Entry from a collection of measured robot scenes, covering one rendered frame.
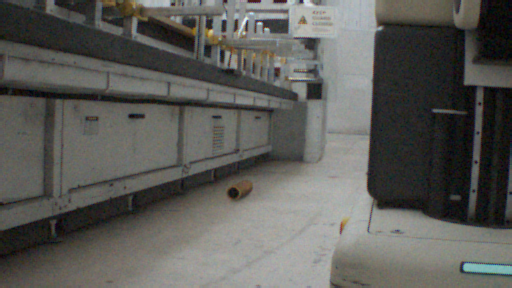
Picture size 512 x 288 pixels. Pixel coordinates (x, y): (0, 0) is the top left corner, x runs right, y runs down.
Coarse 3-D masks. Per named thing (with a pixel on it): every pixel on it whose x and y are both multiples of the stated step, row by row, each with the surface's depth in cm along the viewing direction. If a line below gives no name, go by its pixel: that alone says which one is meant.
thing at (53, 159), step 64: (64, 0) 168; (0, 128) 146; (64, 128) 175; (128, 128) 232; (192, 128) 316; (256, 128) 487; (0, 192) 148; (64, 192) 177; (128, 192) 228; (0, 256) 147
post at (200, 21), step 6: (198, 0) 245; (204, 0) 244; (198, 18) 245; (204, 18) 246; (198, 24) 245; (204, 24) 246; (198, 30) 245; (204, 30) 247; (198, 36) 245; (204, 36) 248; (198, 42) 245; (198, 48) 245; (198, 54) 245
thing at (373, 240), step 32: (352, 224) 101; (384, 224) 98; (416, 224) 99; (448, 224) 99; (480, 224) 98; (352, 256) 85; (384, 256) 84; (416, 256) 83; (448, 256) 82; (480, 256) 81
